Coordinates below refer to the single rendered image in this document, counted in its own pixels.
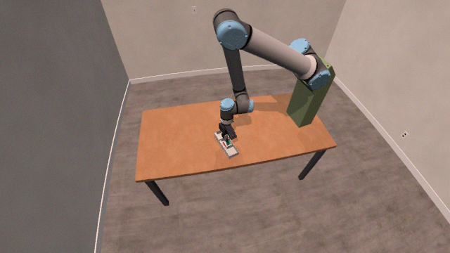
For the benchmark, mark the white rack of labelled bins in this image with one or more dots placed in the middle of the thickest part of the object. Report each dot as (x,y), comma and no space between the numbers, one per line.
(230,150)

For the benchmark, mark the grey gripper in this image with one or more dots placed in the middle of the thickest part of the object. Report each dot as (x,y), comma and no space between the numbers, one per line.
(224,134)

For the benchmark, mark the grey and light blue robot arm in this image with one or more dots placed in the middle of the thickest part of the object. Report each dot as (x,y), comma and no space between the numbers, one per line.
(234,35)

